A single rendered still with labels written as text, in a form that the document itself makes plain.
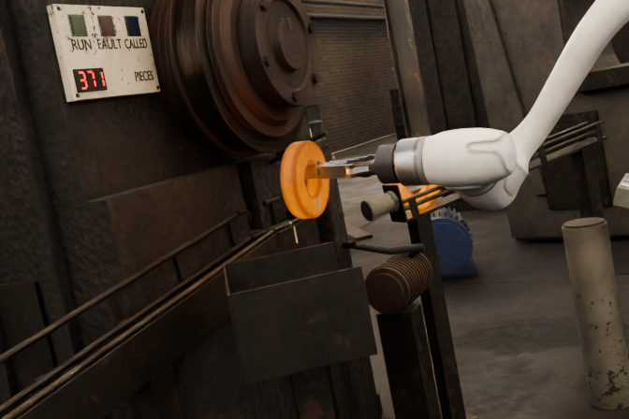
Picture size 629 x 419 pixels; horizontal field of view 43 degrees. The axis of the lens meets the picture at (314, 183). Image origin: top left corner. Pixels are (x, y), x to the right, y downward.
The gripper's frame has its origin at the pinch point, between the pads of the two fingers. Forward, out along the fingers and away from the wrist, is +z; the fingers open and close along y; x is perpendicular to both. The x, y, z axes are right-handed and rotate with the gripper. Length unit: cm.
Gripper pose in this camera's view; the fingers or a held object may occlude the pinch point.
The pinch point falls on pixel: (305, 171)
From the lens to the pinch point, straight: 158.1
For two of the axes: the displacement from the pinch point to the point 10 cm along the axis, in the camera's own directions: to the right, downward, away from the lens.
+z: -8.9, 0.7, 4.6
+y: 4.4, -1.7, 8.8
